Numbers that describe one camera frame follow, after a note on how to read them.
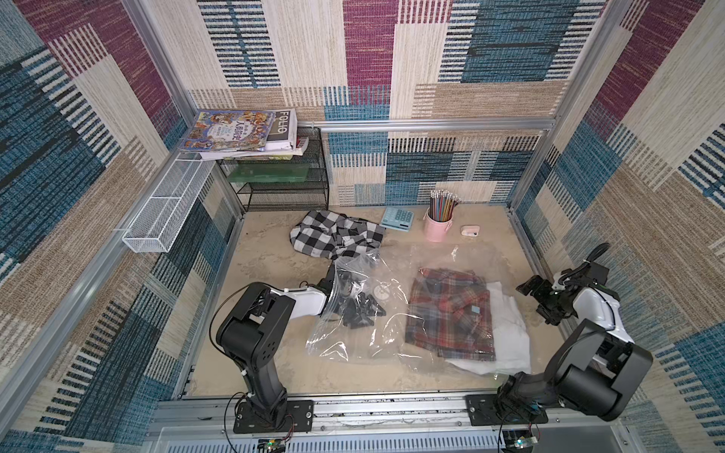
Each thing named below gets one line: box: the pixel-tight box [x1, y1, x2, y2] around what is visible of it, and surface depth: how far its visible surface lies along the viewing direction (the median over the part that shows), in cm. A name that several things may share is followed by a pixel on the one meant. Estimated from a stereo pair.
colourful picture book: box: [180, 109, 276, 151], surface depth 83 cm
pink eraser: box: [459, 224, 481, 237], surface depth 113 cm
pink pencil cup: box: [422, 206, 455, 243], surface depth 107 cm
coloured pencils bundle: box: [429, 188, 462, 222], surface depth 104 cm
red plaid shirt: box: [405, 268, 496, 363], surface depth 89 cm
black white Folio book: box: [263, 108, 298, 152], surface depth 84 cm
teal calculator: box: [379, 206, 415, 233], surface depth 117 cm
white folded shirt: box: [446, 281, 532, 375], surface depth 86 cm
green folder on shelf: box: [226, 163, 311, 184], surface depth 100 cm
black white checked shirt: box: [289, 209, 387, 261], surface depth 110 cm
